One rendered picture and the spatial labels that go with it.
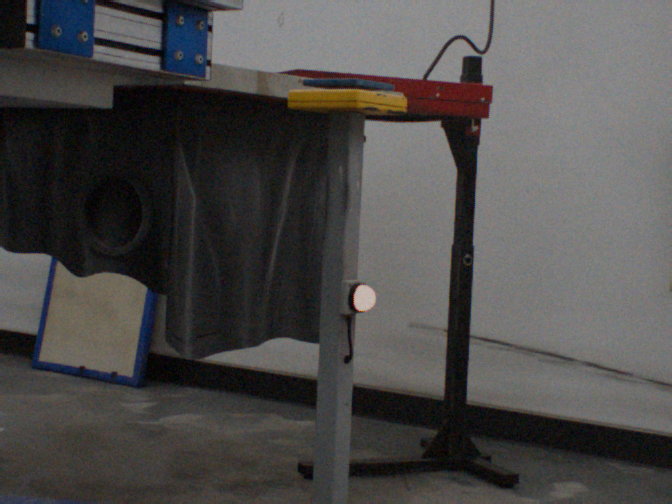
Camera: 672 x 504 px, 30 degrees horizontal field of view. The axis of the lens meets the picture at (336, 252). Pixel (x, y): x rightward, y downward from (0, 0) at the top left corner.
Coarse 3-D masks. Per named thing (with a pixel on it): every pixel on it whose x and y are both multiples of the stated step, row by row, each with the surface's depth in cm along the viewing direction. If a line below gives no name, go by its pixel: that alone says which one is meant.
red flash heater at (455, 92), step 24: (288, 72) 321; (312, 72) 317; (336, 72) 320; (408, 96) 329; (432, 96) 332; (456, 96) 335; (480, 96) 337; (384, 120) 374; (408, 120) 377; (432, 120) 364; (456, 120) 362; (480, 120) 351
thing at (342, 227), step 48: (288, 96) 186; (336, 96) 180; (384, 96) 183; (336, 144) 186; (336, 192) 186; (336, 240) 186; (336, 288) 186; (336, 336) 187; (336, 384) 187; (336, 432) 187; (336, 480) 188
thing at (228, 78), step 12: (216, 72) 189; (228, 72) 191; (240, 72) 193; (252, 72) 195; (264, 72) 198; (120, 84) 191; (132, 84) 190; (144, 84) 188; (156, 84) 187; (168, 84) 185; (180, 84) 184; (192, 84) 185; (204, 84) 187; (216, 84) 189; (228, 84) 191; (240, 84) 193; (252, 84) 196; (264, 84) 198; (276, 84) 200; (288, 84) 203; (300, 84) 205; (264, 96) 201; (276, 96) 201
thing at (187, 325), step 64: (192, 128) 199; (256, 128) 211; (320, 128) 225; (192, 192) 200; (256, 192) 213; (320, 192) 227; (192, 256) 202; (256, 256) 215; (320, 256) 229; (192, 320) 204; (256, 320) 217
